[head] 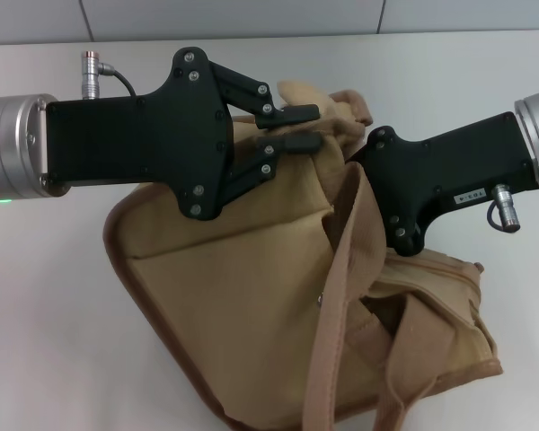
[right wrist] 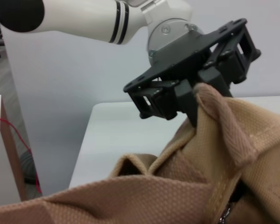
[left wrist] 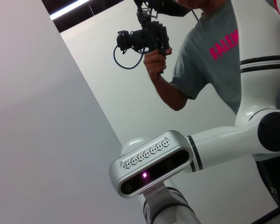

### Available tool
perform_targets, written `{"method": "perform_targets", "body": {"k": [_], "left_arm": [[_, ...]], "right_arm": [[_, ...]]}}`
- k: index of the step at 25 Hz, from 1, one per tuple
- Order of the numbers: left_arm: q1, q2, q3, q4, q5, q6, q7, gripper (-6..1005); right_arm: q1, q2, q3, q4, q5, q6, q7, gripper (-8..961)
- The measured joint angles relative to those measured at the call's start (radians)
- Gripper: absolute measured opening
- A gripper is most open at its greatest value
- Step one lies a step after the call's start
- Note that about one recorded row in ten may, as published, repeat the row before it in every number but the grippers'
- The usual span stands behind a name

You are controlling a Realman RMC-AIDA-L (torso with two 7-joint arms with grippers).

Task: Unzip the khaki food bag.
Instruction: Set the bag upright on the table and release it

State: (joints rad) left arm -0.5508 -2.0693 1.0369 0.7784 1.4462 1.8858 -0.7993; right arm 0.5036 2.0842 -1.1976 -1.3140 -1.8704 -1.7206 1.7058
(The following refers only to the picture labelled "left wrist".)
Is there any person's hand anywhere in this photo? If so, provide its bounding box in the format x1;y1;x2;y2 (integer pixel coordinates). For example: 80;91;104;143
143;46;173;77

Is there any black video camera rig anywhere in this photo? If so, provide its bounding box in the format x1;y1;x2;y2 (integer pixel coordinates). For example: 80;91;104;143
116;0;190;75

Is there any person's bare forearm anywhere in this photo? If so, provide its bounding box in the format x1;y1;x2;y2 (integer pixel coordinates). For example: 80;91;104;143
148;72;189;112

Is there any person in grey T-shirt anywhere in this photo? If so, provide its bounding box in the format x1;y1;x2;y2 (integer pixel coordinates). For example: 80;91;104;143
170;0;280;217

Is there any ceiling light strip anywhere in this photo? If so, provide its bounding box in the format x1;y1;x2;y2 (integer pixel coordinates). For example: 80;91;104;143
49;0;91;21

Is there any dark camera cable loop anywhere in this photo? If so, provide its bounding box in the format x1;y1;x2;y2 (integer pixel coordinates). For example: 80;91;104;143
113;45;145;70

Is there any thin black hanging cable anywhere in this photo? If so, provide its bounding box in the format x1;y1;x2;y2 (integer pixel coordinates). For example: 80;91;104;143
190;9;200;23

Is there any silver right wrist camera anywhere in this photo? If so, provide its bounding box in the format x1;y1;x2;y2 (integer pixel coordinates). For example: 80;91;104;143
108;130;193;201

